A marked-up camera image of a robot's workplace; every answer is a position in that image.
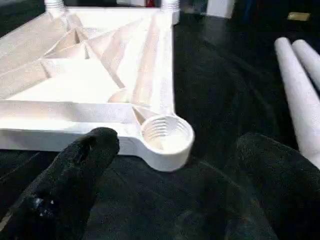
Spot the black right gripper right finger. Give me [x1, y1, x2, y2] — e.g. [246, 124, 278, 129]
[224, 132, 320, 240]

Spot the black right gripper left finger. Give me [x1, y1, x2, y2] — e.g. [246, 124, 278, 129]
[0, 126, 121, 240]

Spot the white plastic table top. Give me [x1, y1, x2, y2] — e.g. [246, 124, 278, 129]
[0, 6, 196, 174]

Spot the black table mat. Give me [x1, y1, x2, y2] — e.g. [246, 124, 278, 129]
[0, 0, 320, 240]

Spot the small brown label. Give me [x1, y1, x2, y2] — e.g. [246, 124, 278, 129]
[287, 11, 311, 22]

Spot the white cabinet with glass doors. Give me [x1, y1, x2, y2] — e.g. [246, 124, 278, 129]
[116, 0, 236, 19]

